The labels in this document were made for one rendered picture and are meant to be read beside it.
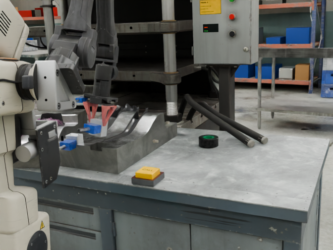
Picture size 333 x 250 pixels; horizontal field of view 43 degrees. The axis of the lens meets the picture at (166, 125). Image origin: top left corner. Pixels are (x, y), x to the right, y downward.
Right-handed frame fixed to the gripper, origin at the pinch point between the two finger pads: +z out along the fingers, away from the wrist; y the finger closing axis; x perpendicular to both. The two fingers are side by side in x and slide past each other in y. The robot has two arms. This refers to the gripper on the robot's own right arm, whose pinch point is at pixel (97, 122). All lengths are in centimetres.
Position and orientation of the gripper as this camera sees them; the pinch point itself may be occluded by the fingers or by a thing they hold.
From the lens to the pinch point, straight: 145.2
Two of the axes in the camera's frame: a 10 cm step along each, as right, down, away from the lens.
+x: -4.1, 0.7, -9.1
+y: -9.0, -1.8, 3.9
